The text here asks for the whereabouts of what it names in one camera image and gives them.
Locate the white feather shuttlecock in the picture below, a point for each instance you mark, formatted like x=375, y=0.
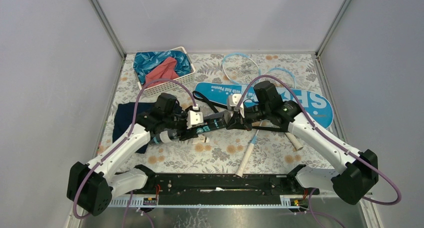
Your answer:
x=201, y=139

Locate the navy blue cloth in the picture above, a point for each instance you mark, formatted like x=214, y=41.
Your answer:
x=124, y=117

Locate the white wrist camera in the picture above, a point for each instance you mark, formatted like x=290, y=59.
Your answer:
x=233, y=100
x=194, y=117

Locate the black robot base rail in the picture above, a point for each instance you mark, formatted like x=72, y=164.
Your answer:
x=184, y=189

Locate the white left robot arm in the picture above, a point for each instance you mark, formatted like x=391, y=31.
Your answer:
x=94, y=184

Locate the black shuttlecock tube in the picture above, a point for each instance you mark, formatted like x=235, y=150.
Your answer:
x=211, y=123

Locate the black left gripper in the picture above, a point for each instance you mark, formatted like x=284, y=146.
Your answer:
x=184, y=114

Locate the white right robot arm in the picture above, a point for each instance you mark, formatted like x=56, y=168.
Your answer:
x=353, y=172

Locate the teal leaf-patterned cloth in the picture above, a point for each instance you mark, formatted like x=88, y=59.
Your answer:
x=146, y=62

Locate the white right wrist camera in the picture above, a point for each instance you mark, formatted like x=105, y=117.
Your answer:
x=233, y=100

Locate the floral patterned table mat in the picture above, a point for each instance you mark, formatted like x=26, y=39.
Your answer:
x=222, y=153

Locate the salmon pink towel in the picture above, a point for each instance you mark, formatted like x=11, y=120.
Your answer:
x=165, y=70

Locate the blue racket cover bag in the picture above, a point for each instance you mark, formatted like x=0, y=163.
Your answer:
x=315, y=104

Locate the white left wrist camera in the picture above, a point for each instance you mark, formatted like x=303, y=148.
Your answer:
x=194, y=117

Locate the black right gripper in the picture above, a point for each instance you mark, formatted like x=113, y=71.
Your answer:
x=240, y=123

